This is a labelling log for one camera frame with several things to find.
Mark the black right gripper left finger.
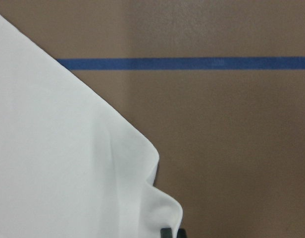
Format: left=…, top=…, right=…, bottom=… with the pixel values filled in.
left=160, top=228, right=171, bottom=238

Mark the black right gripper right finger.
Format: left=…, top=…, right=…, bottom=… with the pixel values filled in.
left=177, top=228, right=187, bottom=238

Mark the white printed t-shirt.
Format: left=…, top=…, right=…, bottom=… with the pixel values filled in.
left=0, top=15, right=183, bottom=238

